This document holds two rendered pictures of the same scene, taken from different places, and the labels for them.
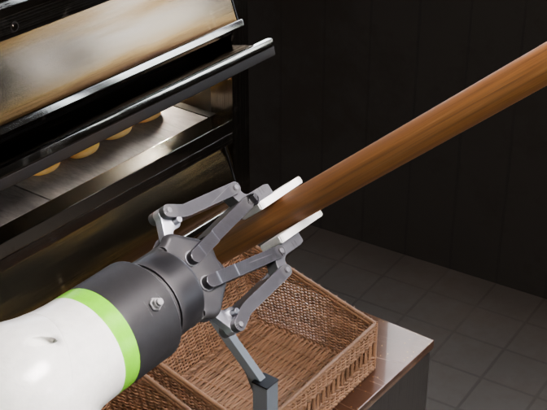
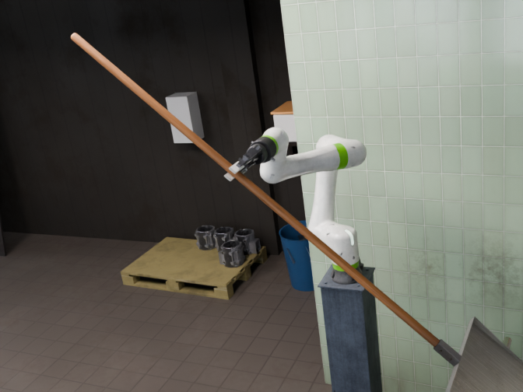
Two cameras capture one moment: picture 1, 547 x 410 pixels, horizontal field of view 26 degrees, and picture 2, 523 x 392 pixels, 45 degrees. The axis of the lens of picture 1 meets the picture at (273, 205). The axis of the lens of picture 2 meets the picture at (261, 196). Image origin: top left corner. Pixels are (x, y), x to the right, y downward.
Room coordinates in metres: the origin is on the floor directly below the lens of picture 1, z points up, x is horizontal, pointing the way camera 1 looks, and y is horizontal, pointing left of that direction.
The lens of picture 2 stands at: (3.12, -0.16, 2.64)
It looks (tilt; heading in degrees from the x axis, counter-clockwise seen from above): 21 degrees down; 174
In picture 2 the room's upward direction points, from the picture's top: 8 degrees counter-clockwise
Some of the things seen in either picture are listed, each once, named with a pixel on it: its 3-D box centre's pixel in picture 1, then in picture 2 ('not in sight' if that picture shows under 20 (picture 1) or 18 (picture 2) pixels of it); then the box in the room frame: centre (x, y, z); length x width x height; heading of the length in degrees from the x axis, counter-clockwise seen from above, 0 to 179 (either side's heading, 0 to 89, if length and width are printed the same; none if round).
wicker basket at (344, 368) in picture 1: (244, 346); not in sight; (2.50, 0.07, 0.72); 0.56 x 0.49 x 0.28; 145
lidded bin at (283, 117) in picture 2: not in sight; (306, 120); (-1.77, 0.83, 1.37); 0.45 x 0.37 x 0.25; 57
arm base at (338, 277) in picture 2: not in sight; (349, 265); (0.52, 0.50, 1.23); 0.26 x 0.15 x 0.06; 147
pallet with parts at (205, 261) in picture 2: not in sight; (193, 256); (-2.20, -0.29, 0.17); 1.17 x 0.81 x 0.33; 57
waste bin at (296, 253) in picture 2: not in sight; (308, 254); (-1.57, 0.68, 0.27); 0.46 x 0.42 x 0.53; 40
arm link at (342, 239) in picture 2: not in sight; (342, 246); (0.56, 0.46, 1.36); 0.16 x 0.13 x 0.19; 24
